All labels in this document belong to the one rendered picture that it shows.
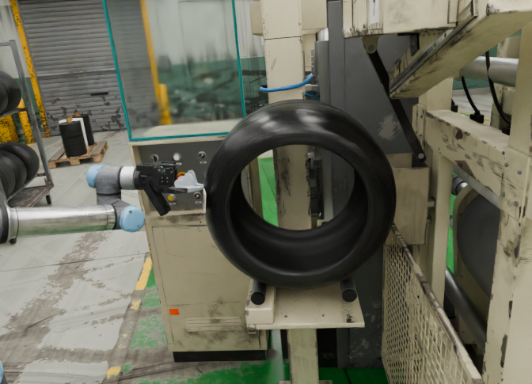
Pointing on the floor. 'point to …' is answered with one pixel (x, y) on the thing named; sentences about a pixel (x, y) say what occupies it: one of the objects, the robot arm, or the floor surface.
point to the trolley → (18, 193)
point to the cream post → (285, 157)
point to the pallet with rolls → (77, 142)
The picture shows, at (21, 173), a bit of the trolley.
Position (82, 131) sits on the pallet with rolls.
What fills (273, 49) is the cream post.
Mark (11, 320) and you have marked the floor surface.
